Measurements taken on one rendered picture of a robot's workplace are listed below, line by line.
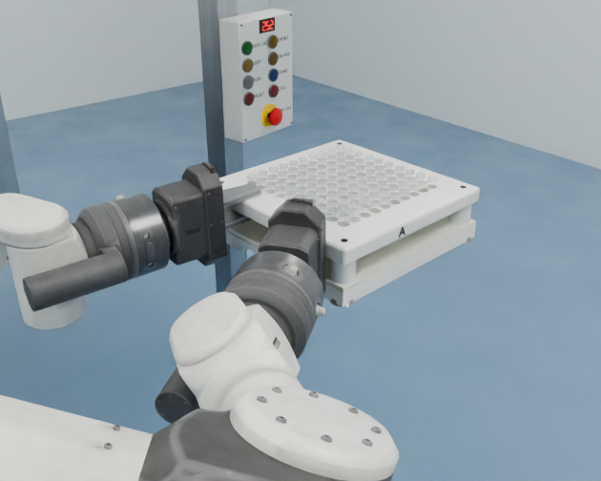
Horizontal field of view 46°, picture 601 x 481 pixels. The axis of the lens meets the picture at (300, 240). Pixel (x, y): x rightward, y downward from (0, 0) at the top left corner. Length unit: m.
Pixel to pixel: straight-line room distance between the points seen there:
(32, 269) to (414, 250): 0.42
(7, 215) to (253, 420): 0.50
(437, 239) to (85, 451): 0.64
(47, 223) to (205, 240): 0.18
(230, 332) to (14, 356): 2.08
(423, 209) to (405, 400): 1.44
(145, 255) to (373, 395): 1.54
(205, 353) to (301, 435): 0.21
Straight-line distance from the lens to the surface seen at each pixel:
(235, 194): 0.84
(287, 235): 0.69
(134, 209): 0.77
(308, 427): 0.31
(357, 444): 0.31
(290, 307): 0.60
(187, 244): 0.81
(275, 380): 0.47
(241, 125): 1.56
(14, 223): 0.74
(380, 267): 0.79
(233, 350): 0.49
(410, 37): 4.79
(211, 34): 1.57
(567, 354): 2.54
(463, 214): 0.90
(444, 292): 2.76
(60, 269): 0.73
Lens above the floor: 1.43
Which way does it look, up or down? 28 degrees down
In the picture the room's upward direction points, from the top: straight up
